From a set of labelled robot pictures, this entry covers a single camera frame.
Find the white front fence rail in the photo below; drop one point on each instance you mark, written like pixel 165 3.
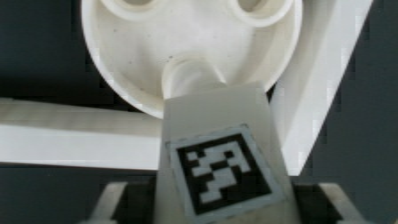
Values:
pixel 76 136

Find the white fence rail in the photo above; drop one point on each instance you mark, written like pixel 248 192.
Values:
pixel 332 21
pixel 76 136

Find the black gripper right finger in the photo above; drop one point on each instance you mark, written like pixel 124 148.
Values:
pixel 325 206

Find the white stool leg with tag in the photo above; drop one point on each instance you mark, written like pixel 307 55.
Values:
pixel 222 184

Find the white right fence rail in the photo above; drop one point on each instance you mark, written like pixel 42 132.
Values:
pixel 332 21

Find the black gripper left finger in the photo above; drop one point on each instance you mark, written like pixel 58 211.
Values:
pixel 124 204

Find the white round stool seat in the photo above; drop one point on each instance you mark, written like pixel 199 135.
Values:
pixel 147 32

